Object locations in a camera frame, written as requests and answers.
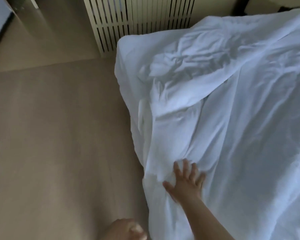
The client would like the person's right hand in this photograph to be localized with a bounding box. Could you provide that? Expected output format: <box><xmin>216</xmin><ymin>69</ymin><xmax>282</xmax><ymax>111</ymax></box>
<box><xmin>162</xmin><ymin>158</ymin><xmax>207</xmax><ymax>204</ymax></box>

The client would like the person's left hand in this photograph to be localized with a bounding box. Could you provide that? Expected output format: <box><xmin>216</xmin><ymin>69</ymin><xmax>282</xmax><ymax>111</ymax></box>
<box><xmin>100</xmin><ymin>218</ymin><xmax>148</xmax><ymax>240</ymax></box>

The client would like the white duvet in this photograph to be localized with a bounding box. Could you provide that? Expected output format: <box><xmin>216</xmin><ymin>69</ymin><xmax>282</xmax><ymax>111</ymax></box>
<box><xmin>114</xmin><ymin>7</ymin><xmax>300</xmax><ymax>240</ymax></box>

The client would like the person's right forearm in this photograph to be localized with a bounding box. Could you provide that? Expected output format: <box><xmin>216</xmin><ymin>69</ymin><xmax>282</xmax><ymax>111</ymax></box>
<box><xmin>181</xmin><ymin>195</ymin><xmax>237</xmax><ymax>240</ymax></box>

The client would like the white slatted radiator cover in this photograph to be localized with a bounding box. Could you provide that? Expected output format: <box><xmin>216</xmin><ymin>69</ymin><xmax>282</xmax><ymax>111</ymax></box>
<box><xmin>83</xmin><ymin>0</ymin><xmax>196</xmax><ymax>57</ymax></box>

